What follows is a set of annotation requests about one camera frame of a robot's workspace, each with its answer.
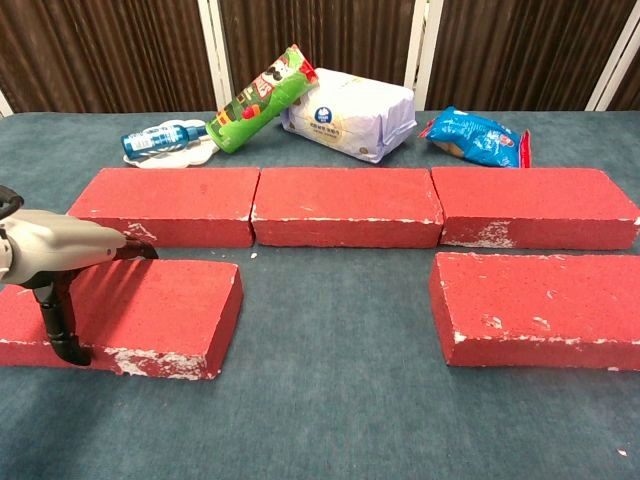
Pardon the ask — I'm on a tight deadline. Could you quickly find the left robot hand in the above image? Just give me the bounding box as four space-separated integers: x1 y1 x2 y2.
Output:
0 185 160 369

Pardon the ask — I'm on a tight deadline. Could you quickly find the red brick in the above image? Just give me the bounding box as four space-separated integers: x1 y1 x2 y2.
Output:
251 167 445 249
428 251 640 372
0 257 245 382
67 167 261 249
430 166 640 251

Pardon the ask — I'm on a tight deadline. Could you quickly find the blue spray bottle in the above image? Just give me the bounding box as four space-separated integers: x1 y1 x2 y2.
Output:
120 123 208 155

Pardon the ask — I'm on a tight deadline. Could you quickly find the green snack bag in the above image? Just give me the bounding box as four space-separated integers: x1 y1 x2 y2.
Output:
205 43 320 155

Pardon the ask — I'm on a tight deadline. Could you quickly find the teal felt table cloth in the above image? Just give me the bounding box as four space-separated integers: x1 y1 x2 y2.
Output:
0 110 640 480

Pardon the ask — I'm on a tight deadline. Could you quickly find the white flour bag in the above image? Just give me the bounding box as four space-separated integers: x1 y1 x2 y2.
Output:
279 67 418 165

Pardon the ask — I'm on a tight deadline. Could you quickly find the blue snack bag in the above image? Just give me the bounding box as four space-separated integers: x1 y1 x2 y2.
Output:
418 105 532 169

